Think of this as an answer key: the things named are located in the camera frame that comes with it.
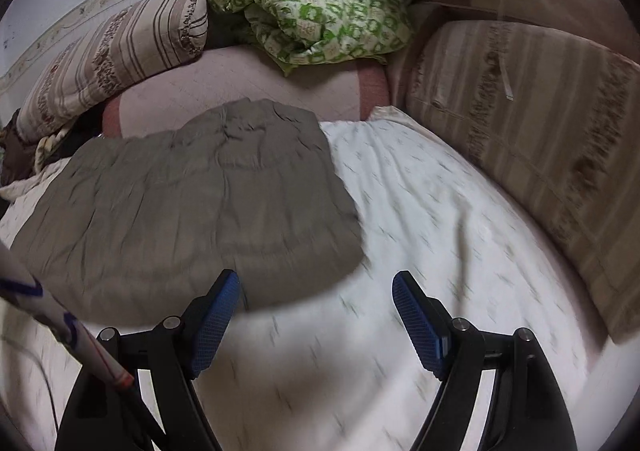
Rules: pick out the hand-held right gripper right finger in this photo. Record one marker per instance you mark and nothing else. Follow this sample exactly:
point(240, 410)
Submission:
point(420, 321)

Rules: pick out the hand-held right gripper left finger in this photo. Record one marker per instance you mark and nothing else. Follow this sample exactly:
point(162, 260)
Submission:
point(215, 321)

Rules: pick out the olive quilted hooded jacket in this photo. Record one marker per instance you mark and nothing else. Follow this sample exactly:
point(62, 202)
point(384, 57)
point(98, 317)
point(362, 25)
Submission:
point(200, 206)

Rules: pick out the white leaf print bedsheet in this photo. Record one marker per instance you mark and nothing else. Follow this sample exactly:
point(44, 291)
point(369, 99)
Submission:
point(450, 231)

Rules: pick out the brown cloth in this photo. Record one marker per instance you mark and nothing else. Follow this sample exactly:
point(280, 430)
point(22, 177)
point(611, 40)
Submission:
point(15, 156)

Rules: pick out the dark cloth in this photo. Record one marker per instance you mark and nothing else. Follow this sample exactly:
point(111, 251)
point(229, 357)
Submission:
point(75, 143)

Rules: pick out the striped floral pillow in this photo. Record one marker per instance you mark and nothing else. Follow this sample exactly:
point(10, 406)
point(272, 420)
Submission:
point(110, 61)
point(550, 131)

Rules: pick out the pink bolster cushion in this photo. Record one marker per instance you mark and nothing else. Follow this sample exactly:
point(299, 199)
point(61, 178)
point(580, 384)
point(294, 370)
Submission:
point(300, 91)

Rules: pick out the green patterned blanket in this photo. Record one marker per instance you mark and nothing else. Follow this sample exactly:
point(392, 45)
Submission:
point(320, 16)

